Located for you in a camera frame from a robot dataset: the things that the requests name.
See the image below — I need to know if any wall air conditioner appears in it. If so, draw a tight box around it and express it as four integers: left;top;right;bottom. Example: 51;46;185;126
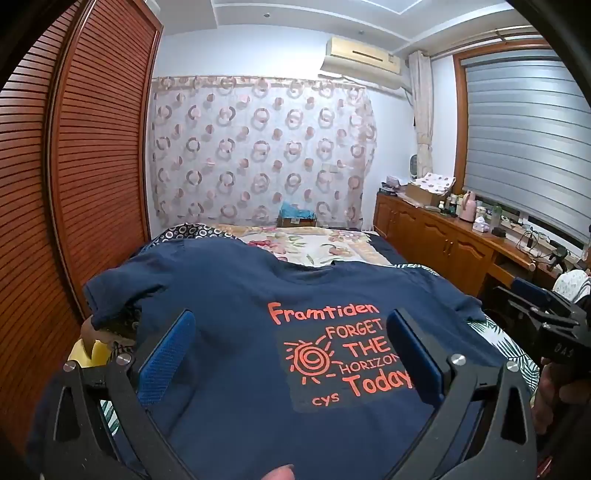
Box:
321;37;409;90

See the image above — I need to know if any open cardboard box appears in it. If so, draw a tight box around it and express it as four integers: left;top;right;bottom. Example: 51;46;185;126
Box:
406;182;451;206

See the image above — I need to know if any navy blue bed sheet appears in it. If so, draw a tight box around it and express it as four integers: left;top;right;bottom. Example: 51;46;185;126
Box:
367;232;403;267

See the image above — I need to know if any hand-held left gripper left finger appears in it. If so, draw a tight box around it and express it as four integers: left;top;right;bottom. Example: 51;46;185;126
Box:
44;308;197;480

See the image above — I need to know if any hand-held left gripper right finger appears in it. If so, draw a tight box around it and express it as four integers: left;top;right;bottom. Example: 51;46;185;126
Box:
387;308;539;480

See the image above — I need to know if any long wooden cabinet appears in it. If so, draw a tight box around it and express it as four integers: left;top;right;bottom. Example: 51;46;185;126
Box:
373;191;564;315

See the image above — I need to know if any dark circle-patterned garment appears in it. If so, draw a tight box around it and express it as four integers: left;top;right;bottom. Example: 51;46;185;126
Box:
105;222;243;354

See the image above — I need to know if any white patterned bag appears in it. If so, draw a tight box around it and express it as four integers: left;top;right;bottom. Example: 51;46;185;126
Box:
554;270;591;303

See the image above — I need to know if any cardboard box with blue bag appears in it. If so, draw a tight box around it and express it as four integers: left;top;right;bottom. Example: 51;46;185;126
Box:
277;202;318;228

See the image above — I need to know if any wooden louvered wardrobe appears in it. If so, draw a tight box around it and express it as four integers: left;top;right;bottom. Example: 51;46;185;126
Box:
0;0;164;462

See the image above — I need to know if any navy blue printed t-shirt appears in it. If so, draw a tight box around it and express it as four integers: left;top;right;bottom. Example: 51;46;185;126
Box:
28;237;539;480

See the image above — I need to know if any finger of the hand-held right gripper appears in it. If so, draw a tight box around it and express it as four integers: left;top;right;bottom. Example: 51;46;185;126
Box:
494;277;578;330

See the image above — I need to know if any person's right hand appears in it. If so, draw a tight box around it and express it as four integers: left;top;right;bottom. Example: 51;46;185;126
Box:
532;359;566;432

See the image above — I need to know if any yellow cloth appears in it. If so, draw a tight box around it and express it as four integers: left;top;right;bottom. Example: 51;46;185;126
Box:
69;338;112;368

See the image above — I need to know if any sheer circle-print curtain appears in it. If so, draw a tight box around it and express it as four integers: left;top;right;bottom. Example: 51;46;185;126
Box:
150;74;377;232

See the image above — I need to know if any grey window blind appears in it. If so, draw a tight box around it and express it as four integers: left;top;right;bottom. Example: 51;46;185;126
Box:
462;48;591;245

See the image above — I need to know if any palm leaf bed sheet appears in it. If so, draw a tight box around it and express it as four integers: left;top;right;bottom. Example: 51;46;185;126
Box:
392;262;541;395

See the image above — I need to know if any beige side curtain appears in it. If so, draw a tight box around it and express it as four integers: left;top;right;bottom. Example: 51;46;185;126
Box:
409;50;435;178

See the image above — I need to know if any floral blanket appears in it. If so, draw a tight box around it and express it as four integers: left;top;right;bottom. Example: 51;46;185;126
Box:
210;224;393;268

